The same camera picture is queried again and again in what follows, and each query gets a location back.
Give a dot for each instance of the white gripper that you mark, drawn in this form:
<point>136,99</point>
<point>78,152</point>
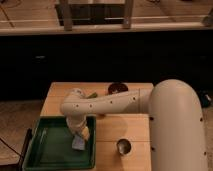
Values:
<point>77,125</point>

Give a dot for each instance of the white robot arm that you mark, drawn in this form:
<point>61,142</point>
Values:
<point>177,134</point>

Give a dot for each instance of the green plastic tray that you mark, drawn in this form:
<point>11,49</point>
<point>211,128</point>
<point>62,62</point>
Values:
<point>51,147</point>

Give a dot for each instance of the green object on table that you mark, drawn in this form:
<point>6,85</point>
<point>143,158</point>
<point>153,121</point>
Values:
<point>93,95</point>

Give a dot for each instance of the dark brown bowl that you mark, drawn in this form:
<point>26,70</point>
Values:
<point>117,88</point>

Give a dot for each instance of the small metal cup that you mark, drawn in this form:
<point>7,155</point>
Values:
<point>123,146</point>

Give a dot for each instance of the dark blue floor device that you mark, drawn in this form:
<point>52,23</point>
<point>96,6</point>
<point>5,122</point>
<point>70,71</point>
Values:
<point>205,100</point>

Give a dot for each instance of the wooden stool frame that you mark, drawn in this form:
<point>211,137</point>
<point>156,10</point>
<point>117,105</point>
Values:
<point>85,13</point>

